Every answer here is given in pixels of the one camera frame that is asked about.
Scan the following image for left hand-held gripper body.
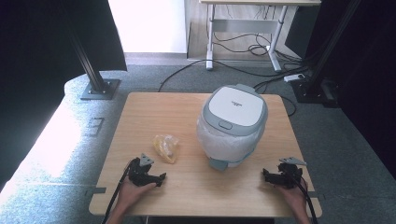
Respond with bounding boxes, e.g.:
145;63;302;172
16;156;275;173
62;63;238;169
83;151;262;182
127;152;155;188

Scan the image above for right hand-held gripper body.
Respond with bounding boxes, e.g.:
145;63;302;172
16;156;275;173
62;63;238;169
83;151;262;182
277;156;308;189

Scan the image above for person's left hand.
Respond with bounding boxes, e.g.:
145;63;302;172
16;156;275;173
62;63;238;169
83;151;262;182
117;178;158;213

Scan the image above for person's right hand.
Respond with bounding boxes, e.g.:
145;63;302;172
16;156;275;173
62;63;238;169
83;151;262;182
277;179;310;217

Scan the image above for crumpled yellow plastic wrapper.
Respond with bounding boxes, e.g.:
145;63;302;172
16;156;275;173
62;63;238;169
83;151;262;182
151;133;180;165

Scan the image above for grey white rice cooker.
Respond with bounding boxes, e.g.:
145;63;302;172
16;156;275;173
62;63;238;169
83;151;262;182
195;83;269;173

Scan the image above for grey floor outlet plate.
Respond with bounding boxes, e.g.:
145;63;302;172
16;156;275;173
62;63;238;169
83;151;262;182
86;117;106;137

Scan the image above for white power strip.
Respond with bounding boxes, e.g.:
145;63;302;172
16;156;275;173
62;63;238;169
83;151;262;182
283;73;306;84

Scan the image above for black metal stand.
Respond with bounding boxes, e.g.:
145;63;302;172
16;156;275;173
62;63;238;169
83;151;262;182
60;0;121;101
290;0;363;105

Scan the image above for black curtain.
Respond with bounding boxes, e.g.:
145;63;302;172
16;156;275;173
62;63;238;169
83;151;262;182
284;0;396;180
0;0;128;192

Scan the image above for white-legged desk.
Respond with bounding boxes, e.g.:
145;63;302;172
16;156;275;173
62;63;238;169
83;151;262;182
199;0;322;73

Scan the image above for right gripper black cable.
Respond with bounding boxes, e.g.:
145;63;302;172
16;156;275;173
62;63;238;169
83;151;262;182
288;169;319;224

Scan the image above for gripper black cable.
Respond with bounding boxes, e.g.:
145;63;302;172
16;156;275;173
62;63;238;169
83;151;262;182
288;169;319;224
100;159;135;224

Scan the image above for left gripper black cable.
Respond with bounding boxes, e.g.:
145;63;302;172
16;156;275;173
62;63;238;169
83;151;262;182
100;159;135;224

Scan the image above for looped black floor cable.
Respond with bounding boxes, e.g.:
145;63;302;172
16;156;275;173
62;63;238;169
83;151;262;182
253;78;298;118

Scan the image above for long black floor cable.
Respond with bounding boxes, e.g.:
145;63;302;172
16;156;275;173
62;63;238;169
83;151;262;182
157;59;307;93

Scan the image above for tangled black cables under desk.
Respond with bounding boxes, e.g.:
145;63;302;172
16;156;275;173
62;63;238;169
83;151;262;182
213;31;302;63

